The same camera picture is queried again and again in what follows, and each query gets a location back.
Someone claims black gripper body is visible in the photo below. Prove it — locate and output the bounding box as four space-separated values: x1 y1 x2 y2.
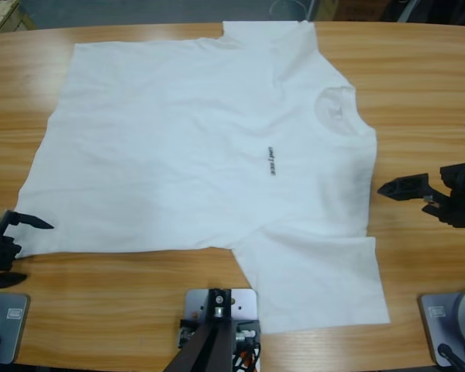
422 161 465 230
0 222 23 272

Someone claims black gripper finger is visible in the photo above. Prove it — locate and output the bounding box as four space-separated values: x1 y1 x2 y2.
377 186 438 203
0 210 55 230
0 273 29 290
379 174 438 191

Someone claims white T-shirt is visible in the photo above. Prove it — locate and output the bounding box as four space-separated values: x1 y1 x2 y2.
13 19 391 336

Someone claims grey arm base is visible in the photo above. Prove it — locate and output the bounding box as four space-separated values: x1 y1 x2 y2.
0 292 31 366
417 287 465 368

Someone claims dark background equipment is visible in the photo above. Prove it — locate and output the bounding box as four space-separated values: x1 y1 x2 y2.
387 0 465 27

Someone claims brown cardboard box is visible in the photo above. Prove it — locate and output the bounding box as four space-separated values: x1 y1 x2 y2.
316 0 388 21

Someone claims white mounting block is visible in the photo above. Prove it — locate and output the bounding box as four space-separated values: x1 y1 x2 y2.
179 288 263 372

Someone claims wooden crate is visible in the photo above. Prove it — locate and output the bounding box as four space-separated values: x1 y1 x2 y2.
0 0 36 36

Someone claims silver connector block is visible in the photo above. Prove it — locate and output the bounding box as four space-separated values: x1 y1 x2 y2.
235 324 257 346

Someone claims thin white wire loop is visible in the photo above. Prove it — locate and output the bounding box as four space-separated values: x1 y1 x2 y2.
270 0 309 20

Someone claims dark camera post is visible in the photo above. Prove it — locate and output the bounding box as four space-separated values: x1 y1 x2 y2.
165 288 234 372

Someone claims orange cable bundle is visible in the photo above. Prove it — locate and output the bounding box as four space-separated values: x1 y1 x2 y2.
232 339 263 372

